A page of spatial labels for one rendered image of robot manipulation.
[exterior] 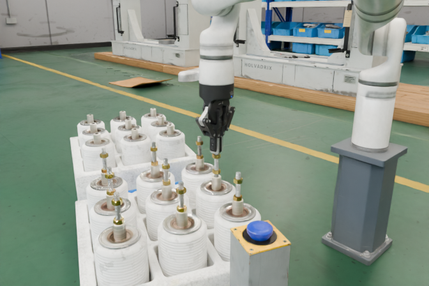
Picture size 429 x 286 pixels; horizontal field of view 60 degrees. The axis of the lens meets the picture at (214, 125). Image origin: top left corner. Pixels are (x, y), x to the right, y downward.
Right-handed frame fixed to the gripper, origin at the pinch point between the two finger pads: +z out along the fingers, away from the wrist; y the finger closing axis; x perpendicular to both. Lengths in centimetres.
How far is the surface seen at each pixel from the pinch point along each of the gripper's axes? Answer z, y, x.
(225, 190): 10.6, -0.5, -2.8
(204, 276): 17.9, -19.2, -9.8
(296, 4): -39, 510, 179
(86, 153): 12.8, 1.1, 47.7
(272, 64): 13, 213, 82
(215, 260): 17.9, -14.3, -9.0
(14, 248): 36, -21, 55
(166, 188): 8.3, -10.5, 6.2
